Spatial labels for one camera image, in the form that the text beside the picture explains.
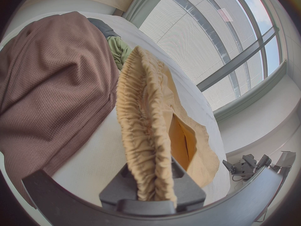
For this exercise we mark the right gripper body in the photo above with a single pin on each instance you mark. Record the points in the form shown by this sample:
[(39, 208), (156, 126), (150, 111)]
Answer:
[(243, 171)]

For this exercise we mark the bed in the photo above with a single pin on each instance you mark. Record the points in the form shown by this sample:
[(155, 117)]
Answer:
[(188, 86)]

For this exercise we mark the green garment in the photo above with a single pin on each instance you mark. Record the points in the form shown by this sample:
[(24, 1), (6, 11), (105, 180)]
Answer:
[(117, 49)]

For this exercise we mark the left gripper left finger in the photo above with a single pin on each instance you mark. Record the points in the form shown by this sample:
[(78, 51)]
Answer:
[(112, 192)]

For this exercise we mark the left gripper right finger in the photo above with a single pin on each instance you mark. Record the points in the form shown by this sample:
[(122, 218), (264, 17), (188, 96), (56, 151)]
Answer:
[(190, 194)]

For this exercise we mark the black garment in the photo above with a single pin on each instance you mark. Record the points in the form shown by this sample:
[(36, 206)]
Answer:
[(103, 28)]

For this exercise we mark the brown shorts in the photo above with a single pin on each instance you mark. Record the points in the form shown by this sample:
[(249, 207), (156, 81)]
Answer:
[(58, 90)]

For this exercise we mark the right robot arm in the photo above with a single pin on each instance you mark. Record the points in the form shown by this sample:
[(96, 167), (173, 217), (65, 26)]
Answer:
[(287, 158)]

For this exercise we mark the blue-green curtain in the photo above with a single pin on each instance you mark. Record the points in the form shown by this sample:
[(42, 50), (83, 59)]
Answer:
[(141, 6), (254, 93)]

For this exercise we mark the window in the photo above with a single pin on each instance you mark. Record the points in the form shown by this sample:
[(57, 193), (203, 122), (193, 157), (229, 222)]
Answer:
[(199, 32)]

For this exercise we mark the tan shorts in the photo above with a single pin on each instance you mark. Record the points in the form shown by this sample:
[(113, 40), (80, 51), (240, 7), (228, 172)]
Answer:
[(141, 116)]

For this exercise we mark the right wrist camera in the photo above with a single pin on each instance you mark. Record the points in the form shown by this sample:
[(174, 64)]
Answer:
[(249, 160)]

